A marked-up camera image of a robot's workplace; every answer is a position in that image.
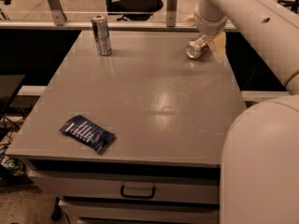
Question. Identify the blue rxbar blueberry wrapper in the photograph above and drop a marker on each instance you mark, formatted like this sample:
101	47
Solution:
87	132

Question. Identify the middle metal railing bracket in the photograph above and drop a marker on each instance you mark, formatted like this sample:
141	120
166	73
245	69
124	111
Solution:
171	13

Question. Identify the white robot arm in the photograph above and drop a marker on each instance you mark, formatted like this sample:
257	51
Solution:
260	157

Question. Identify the tall silver energy drink can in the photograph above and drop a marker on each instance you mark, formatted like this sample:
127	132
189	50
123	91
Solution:
101	35

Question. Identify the black office chair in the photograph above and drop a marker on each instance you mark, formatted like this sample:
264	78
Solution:
133	10

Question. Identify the metal railing bracket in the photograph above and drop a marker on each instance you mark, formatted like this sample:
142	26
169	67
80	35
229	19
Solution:
171	13
58	15

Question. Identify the green snack bag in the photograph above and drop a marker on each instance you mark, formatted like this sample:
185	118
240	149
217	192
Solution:
14	166

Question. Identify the grey drawer cabinet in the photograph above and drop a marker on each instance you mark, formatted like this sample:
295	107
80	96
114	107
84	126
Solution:
169	115

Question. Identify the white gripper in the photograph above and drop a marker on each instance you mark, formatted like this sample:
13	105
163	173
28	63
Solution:
209	27

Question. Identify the left metal railing bracket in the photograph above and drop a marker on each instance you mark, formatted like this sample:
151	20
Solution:
58	15

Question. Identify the black drawer handle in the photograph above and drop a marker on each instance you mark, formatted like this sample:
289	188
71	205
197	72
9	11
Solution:
137	192

